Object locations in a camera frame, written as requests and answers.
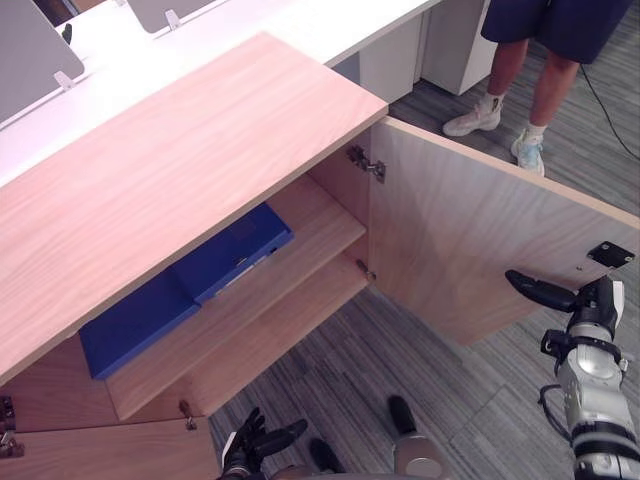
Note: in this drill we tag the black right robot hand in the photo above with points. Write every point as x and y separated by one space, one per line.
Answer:
590 300

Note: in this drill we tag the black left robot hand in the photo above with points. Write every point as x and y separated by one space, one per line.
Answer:
255 442

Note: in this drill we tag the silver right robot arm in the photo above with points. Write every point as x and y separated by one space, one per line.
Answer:
595 390

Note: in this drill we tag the black door latch plate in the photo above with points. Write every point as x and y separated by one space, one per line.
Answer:
610 254

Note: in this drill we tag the metal door hinge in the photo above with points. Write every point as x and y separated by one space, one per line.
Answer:
367 164
366 270
7 430
187 414

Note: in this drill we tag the plain wooden cabinet door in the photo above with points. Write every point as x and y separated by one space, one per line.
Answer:
110 452

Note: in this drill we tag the wooden cabinet door with latch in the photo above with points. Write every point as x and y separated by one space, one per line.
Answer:
450 220

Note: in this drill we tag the plain blue folder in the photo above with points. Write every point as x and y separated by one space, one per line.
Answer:
135 330

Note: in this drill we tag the blue folder with label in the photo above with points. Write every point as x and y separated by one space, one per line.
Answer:
235 250

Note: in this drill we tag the wooden cabinet shelf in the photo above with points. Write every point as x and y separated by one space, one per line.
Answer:
310 220

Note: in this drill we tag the light wooden office cabinet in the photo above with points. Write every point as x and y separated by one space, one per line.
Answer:
180 150

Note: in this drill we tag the robot left leg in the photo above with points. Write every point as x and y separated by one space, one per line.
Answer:
325 455

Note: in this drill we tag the robot leg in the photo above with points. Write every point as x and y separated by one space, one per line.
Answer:
325 455
412 445

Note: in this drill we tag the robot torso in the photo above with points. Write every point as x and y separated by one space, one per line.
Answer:
350 475

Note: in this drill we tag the robot right leg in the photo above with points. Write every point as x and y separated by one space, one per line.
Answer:
412 445

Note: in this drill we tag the person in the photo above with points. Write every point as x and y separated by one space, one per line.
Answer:
530 60

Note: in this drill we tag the white desk side panel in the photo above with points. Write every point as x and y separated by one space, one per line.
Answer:
390 60

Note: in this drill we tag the white desk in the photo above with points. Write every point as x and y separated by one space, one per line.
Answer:
165 60

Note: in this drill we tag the clear partition clip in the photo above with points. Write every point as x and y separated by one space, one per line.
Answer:
172 19
63 81

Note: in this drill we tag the small grey desk partition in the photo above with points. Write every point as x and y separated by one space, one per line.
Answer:
165 12

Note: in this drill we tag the large grey desk partition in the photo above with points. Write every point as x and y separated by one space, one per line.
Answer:
30 55

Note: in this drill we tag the dark green desk item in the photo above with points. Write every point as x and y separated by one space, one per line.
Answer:
67 33

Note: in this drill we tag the white desk pedestal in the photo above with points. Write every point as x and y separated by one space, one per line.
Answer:
457 45

